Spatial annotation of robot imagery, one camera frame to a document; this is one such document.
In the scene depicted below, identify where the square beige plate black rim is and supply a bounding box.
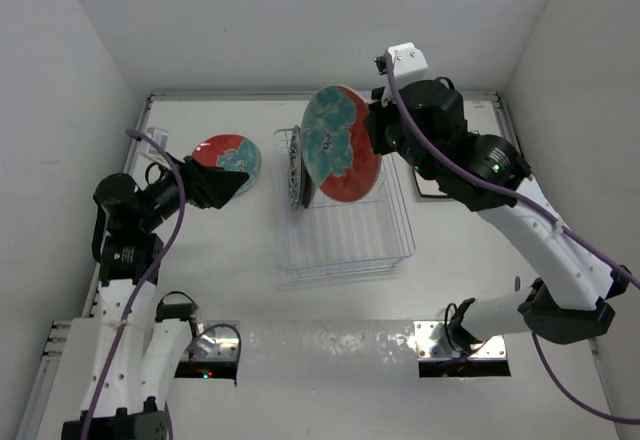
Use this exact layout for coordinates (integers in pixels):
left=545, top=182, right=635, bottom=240
left=413, top=159, right=450, bottom=199

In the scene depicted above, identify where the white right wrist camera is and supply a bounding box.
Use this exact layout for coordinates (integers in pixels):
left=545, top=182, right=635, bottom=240
left=374, top=42, right=428, bottom=83

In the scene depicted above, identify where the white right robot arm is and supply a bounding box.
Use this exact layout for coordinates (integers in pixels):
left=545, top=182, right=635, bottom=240
left=365, top=79, right=629, bottom=355

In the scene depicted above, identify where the metal base plate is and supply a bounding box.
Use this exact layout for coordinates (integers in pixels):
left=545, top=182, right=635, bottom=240
left=413, top=320, right=507, bottom=363
left=186, top=320, right=241, bottom=363

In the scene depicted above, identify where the aluminium table edge rail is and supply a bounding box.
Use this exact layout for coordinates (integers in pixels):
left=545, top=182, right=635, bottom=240
left=14, top=90, right=525, bottom=440

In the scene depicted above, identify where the blue floral white plate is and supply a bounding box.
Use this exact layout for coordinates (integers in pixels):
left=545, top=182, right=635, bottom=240
left=288, top=126, right=313, bottom=210

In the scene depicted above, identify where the small red teal flower plate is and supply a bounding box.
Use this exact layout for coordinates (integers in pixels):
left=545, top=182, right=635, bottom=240
left=192, top=134, right=262, bottom=197

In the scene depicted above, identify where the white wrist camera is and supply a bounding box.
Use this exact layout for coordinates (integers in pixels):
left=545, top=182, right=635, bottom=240
left=137, top=126, right=169, bottom=166
left=374, top=42, right=428, bottom=83

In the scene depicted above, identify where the white wire dish rack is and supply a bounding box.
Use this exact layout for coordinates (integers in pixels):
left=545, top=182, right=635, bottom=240
left=273, top=128, right=415, bottom=285

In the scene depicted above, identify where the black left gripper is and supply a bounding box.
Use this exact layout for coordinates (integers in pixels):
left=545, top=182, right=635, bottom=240
left=138, top=150, right=247, bottom=229

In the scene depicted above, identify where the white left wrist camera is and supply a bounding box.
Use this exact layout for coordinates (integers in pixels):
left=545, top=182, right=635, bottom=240
left=137, top=126, right=169, bottom=166

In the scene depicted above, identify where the large red teal flower plate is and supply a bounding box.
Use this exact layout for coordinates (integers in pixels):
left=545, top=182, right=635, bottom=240
left=300, top=85, right=381, bottom=203

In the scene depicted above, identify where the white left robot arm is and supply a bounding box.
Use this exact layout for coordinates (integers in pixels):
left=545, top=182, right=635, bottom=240
left=61, top=157, right=249, bottom=439

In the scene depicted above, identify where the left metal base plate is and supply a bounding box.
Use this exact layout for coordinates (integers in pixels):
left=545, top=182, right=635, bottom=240
left=186, top=320, right=241, bottom=363

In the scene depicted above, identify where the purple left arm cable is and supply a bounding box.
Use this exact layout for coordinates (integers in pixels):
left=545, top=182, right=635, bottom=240
left=79, top=128, right=245, bottom=440

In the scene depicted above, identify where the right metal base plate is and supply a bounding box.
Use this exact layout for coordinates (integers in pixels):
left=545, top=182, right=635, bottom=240
left=413, top=320, right=507, bottom=363

